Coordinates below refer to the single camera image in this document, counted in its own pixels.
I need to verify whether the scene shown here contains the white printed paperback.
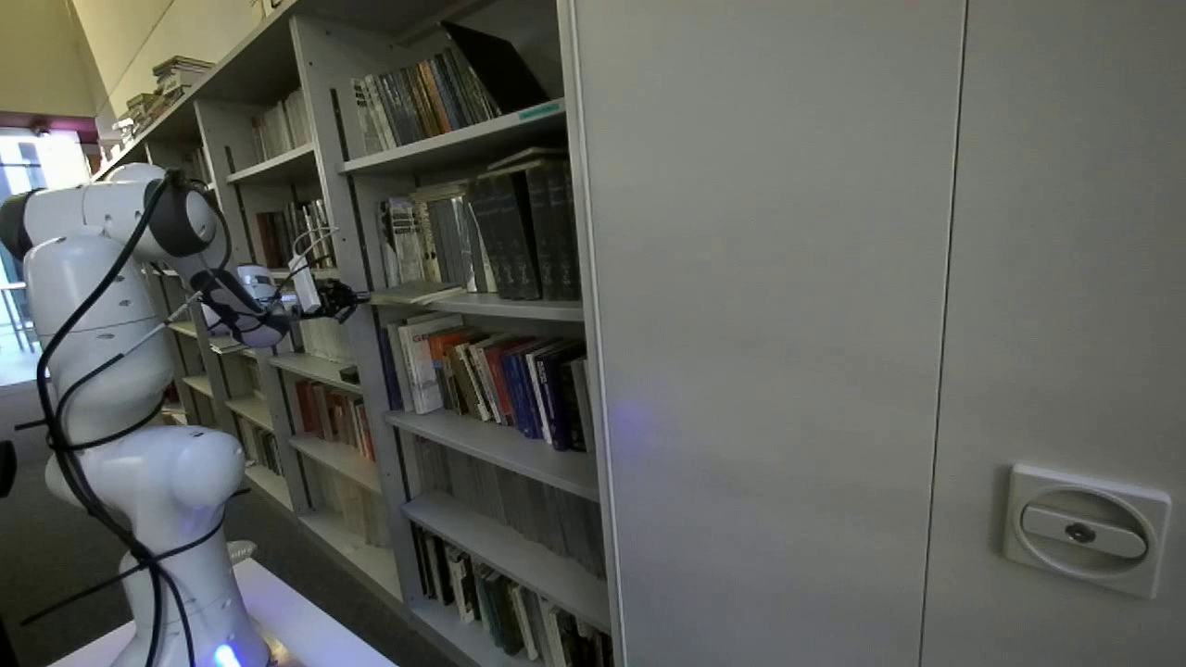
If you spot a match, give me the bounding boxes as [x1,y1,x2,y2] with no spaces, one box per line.
[377,200,405,293]
[389,196,422,295]

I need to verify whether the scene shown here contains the white cabinet lock handle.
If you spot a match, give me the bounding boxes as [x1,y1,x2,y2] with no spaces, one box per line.
[999,460,1174,605]

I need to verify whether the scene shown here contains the cream volume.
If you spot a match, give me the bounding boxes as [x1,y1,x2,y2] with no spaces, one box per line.
[303,315,353,364]

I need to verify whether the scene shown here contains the stack of papers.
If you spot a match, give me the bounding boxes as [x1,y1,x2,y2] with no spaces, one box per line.
[147,53,220,105]

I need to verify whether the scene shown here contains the grey journal volume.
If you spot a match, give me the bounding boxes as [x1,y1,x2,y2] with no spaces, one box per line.
[441,445,477,529]
[472,452,511,540]
[416,441,453,520]

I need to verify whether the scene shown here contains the white magazines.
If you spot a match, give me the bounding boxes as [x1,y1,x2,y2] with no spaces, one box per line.
[348,77,383,157]

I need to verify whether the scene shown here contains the dark red book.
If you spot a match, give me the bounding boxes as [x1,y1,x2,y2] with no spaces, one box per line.
[294,383,331,445]

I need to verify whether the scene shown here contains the red-orange book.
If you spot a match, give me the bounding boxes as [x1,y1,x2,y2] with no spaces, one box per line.
[483,332,511,430]

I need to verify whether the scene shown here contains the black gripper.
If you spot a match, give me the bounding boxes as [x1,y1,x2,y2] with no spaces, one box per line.
[314,276,371,322]

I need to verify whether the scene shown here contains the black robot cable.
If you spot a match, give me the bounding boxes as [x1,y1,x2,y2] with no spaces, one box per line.
[15,169,306,667]

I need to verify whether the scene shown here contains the orange-brown book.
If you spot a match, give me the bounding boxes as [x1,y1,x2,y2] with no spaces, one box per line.
[410,54,437,141]

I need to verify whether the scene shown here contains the dark blue book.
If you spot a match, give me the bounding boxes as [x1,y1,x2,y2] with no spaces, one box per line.
[417,529,476,624]

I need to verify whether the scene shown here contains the white table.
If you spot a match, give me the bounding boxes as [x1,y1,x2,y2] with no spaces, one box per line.
[49,551,399,667]

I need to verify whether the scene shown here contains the green plastic-covered book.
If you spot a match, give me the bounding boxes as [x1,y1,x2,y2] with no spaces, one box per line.
[476,177,500,301]

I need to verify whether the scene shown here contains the thin pale green booklet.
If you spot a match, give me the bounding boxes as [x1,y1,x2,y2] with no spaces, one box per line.
[410,146,569,188]
[410,150,569,192]

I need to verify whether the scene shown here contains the white hardcover book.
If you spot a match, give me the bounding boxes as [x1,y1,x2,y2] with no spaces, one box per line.
[395,319,448,419]

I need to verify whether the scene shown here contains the grey Machine Intelligence book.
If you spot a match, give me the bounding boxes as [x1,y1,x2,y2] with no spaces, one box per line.
[489,173,516,301]
[431,188,455,295]
[443,184,472,301]
[461,180,484,301]

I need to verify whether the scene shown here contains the bright window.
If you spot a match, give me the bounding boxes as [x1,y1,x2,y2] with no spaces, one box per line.
[0,114,96,376]

